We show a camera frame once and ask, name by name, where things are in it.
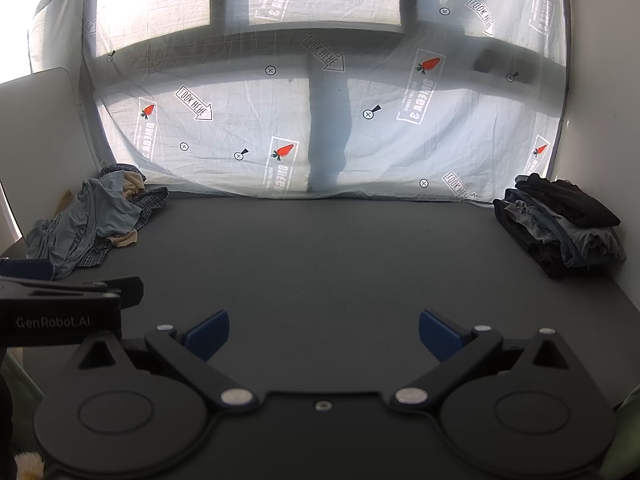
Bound plaid shirt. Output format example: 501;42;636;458
75;163;171;267

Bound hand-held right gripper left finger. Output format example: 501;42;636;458
65;310;258;411

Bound stack of folded dark clothes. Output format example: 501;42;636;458
501;199;627;269

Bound fuzzy tan grey clothing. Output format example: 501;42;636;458
14;451;46;480

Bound dark blue jeans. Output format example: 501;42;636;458
527;209;568;243

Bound tan garment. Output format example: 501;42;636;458
55;172;147;250

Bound black knit garment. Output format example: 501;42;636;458
514;173;622;229

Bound light blue t-shirt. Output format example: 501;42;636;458
26;170;147;281

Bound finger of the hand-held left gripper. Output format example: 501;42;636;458
82;276;145;311
0;258;55;281

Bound printed white sheet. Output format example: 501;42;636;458
27;0;572;206

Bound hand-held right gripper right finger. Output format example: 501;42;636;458
392;310;586;411

